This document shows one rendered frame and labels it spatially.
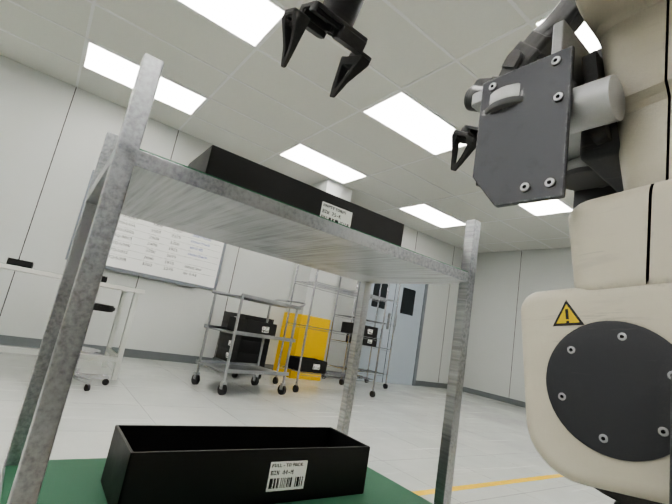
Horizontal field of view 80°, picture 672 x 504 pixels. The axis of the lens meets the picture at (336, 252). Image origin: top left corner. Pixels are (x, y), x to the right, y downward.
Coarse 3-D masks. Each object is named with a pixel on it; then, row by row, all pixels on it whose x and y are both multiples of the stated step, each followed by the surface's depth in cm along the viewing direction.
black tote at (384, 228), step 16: (208, 160) 83; (224, 160) 85; (240, 160) 87; (224, 176) 85; (240, 176) 87; (256, 176) 89; (272, 176) 92; (288, 176) 94; (272, 192) 92; (288, 192) 94; (304, 192) 96; (320, 192) 99; (304, 208) 96; (320, 208) 99; (336, 208) 102; (352, 208) 105; (352, 224) 105; (368, 224) 108; (384, 224) 111; (400, 224) 115; (400, 240) 114
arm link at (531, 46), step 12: (564, 0) 80; (552, 12) 81; (564, 12) 79; (576, 12) 78; (540, 24) 82; (552, 24) 80; (576, 24) 79; (528, 36) 83; (540, 36) 81; (552, 36) 80; (516, 48) 85; (528, 48) 82; (540, 48) 81; (528, 60) 81
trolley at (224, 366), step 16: (240, 304) 381; (272, 304) 428; (288, 304) 426; (304, 304) 444; (208, 320) 406; (256, 336) 394; (272, 336) 410; (288, 352) 430; (224, 368) 387; (240, 368) 408; (256, 368) 431; (224, 384) 367; (256, 384) 449
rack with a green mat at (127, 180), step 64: (128, 128) 61; (128, 192) 78; (192, 192) 70; (256, 192) 73; (320, 256) 109; (384, 256) 94; (64, 320) 55; (64, 384) 55; (448, 384) 105; (448, 448) 101
